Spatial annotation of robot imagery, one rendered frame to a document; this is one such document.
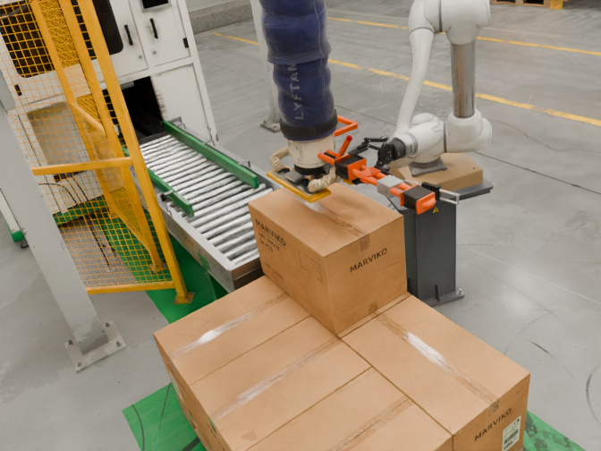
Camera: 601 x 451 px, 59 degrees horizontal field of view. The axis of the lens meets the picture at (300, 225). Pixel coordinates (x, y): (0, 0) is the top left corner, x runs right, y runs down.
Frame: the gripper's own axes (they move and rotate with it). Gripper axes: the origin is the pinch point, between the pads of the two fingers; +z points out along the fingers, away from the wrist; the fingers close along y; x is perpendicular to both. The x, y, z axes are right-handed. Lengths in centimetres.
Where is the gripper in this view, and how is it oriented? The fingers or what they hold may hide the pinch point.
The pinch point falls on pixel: (355, 166)
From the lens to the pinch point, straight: 196.6
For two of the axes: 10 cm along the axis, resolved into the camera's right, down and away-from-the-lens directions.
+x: -5.4, -3.7, 7.5
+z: -8.3, 3.9, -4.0
